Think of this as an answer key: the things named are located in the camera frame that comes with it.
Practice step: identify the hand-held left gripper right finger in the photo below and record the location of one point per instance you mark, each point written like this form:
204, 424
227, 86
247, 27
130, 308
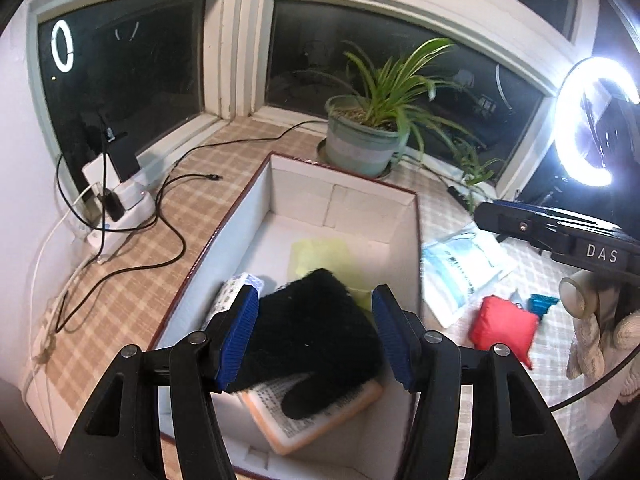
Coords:
392, 335

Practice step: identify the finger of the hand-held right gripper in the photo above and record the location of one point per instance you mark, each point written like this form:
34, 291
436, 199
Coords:
505, 222
575, 217

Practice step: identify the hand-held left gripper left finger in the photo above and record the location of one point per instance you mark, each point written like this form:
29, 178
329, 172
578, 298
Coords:
240, 330

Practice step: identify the small printed tissue packet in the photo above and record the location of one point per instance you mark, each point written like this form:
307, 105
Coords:
235, 292

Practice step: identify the black fuzzy glove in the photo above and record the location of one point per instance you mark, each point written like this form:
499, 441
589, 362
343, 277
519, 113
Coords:
315, 320

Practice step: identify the yellow-green cloth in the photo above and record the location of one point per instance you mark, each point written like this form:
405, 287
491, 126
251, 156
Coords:
320, 255

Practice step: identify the orange tissue packet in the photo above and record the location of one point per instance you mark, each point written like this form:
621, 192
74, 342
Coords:
310, 420

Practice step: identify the red and white cardboard box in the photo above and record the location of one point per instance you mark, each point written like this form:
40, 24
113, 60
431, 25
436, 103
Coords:
300, 200

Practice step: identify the small green plant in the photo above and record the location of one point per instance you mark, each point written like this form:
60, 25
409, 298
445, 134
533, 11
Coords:
470, 170

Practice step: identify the white face mask packet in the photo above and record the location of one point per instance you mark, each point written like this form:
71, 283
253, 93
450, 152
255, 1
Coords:
460, 270

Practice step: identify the teal plastic toy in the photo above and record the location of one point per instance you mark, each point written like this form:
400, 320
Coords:
542, 304

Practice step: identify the red cloth pouch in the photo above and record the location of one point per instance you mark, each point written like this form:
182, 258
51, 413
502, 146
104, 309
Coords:
500, 322

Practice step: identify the checked tablecloth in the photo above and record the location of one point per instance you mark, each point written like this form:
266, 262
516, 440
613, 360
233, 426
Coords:
125, 300

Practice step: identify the white power strip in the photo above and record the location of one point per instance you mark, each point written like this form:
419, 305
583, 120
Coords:
107, 242

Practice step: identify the white charging dock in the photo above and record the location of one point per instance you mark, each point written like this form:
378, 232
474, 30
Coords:
132, 200

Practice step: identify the potted spider plant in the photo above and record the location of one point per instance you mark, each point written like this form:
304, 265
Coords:
355, 140

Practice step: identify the white window frame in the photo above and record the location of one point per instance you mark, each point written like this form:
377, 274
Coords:
235, 60

